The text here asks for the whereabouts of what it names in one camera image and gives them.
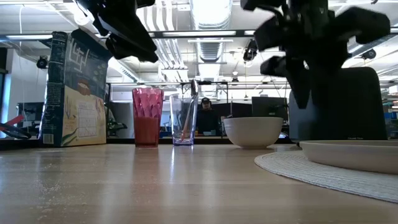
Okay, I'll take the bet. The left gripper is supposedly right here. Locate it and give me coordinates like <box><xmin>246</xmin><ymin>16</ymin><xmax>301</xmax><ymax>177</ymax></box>
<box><xmin>76</xmin><ymin>0</ymin><xmax>159</xmax><ymax>63</ymax></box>

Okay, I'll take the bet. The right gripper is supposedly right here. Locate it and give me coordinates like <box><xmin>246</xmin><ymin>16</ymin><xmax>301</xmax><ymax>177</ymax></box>
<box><xmin>254</xmin><ymin>7</ymin><xmax>391</xmax><ymax>110</ymax></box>

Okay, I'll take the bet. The white ceramic bowl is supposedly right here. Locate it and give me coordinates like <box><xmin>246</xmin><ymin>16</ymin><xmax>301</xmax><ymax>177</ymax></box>
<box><xmin>223</xmin><ymin>116</ymin><xmax>284</xmax><ymax>149</ymax></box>

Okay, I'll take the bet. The cream ceramic plate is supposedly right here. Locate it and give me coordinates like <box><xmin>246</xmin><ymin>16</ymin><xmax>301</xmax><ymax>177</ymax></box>
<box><xmin>299</xmin><ymin>139</ymin><xmax>398</xmax><ymax>175</ymax></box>

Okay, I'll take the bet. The white woven round placemat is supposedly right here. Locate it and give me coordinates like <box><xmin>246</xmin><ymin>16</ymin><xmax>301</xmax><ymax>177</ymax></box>
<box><xmin>254</xmin><ymin>150</ymin><xmax>398</xmax><ymax>205</ymax></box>

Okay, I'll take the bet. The pink faceted plastic tumbler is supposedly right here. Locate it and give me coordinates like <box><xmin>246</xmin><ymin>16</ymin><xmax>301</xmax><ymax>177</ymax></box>
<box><xmin>132</xmin><ymin>87</ymin><xmax>165</xmax><ymax>148</ymax></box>

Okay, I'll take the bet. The blue and yellow cereal box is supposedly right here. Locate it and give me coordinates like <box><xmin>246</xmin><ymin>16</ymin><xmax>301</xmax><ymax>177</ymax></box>
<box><xmin>39</xmin><ymin>28</ymin><xmax>113</xmax><ymax>148</ymax></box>

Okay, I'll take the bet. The black computer monitor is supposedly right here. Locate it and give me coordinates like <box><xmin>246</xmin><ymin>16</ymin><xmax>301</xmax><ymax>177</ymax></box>
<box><xmin>251</xmin><ymin>96</ymin><xmax>289</xmax><ymax>121</ymax></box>
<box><xmin>17</xmin><ymin>101</ymin><xmax>45</xmax><ymax>123</ymax></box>

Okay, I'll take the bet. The black two-slot toaster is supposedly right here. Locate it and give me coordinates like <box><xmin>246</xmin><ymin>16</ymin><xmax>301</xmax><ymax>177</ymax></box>
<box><xmin>288</xmin><ymin>67</ymin><xmax>388</xmax><ymax>142</ymax></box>

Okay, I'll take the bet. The clear plastic tumbler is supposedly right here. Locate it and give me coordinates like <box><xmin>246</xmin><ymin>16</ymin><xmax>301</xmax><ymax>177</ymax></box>
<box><xmin>169</xmin><ymin>93</ymin><xmax>199</xmax><ymax>147</ymax></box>

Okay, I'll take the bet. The red bar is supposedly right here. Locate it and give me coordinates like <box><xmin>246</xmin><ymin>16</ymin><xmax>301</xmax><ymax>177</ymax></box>
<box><xmin>0</xmin><ymin>114</ymin><xmax>25</xmax><ymax>131</ymax></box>

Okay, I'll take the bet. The silver ribbed air duct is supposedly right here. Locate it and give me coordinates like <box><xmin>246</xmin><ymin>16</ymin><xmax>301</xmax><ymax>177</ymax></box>
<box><xmin>189</xmin><ymin>0</ymin><xmax>233</xmax><ymax>82</ymax></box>

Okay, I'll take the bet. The black curved hose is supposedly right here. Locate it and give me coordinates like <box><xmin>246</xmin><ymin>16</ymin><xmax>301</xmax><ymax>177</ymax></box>
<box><xmin>0</xmin><ymin>123</ymin><xmax>33</xmax><ymax>140</ymax></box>

